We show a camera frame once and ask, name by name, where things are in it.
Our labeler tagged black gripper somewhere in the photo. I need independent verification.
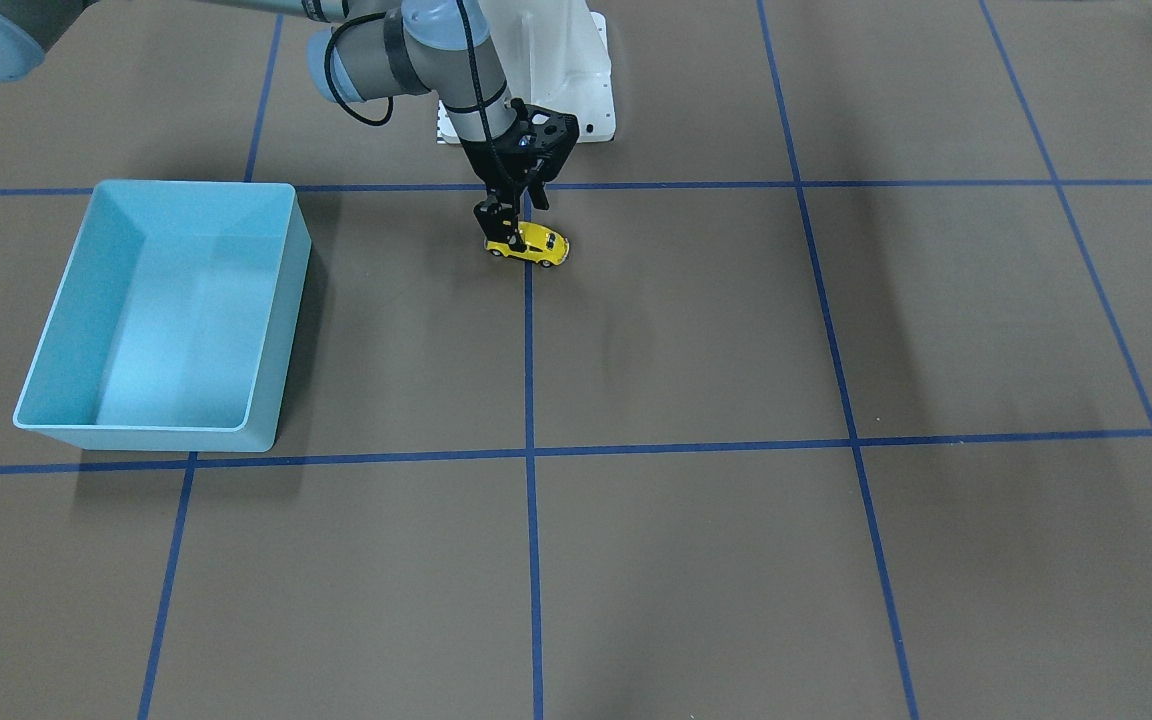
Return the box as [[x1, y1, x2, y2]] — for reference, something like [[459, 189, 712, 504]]
[[461, 99, 579, 251]]

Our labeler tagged yellow beetle toy car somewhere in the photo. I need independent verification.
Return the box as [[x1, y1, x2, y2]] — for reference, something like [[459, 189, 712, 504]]
[[484, 222, 571, 268]]

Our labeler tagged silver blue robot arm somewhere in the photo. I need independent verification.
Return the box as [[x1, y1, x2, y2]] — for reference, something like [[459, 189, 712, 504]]
[[0, 1, 579, 266]]

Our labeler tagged light blue plastic bin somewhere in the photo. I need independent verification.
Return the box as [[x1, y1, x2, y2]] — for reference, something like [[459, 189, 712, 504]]
[[12, 179, 312, 454]]

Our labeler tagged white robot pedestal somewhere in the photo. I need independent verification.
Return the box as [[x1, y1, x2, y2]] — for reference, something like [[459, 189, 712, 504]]
[[477, 1, 616, 143]]

